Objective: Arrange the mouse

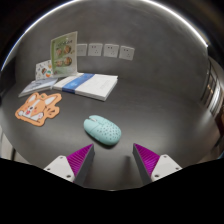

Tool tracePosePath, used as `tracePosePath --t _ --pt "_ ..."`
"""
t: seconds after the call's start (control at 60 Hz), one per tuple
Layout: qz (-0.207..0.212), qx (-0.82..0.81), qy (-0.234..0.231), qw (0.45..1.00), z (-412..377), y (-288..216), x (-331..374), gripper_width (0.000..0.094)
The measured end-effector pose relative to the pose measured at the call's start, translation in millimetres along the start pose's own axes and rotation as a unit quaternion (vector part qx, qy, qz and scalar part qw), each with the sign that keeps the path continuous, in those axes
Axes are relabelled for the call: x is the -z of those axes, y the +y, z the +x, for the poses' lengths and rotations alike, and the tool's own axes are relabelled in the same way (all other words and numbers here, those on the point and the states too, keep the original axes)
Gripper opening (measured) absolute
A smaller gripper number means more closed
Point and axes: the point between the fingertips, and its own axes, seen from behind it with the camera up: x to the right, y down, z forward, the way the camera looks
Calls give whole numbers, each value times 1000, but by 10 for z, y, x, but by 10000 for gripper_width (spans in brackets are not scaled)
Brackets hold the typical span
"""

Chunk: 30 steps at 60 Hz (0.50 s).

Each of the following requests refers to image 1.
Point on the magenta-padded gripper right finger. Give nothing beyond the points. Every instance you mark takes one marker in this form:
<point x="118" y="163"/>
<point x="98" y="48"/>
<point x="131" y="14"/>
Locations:
<point x="163" y="165"/>

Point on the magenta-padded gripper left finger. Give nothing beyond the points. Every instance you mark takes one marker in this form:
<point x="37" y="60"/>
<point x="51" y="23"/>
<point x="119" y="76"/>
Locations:
<point x="60" y="166"/>

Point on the mint green perforated computer mouse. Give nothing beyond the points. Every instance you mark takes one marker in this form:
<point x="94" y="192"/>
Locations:
<point x="101" y="130"/>

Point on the green menu sign stand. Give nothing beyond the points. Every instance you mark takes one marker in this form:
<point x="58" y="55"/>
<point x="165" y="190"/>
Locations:
<point x="63" y="53"/>

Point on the white book with blue band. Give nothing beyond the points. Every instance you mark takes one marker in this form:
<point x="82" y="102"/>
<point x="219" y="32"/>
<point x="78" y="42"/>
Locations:
<point x="93" y="85"/>

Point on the grey striped book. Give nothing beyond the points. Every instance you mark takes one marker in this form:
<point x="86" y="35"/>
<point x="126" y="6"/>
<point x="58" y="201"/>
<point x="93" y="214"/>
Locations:
<point x="36" y="86"/>

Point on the orange corgi-shaped mouse pad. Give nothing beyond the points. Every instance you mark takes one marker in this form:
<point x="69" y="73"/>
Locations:
<point x="36" y="110"/>

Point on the white card with colourful stickers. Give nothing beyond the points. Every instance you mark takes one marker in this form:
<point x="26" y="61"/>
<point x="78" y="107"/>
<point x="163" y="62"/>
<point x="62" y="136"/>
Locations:
<point x="42" y="70"/>

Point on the window with metal frame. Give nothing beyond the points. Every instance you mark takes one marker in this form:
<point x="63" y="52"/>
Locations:
<point x="213" y="90"/>

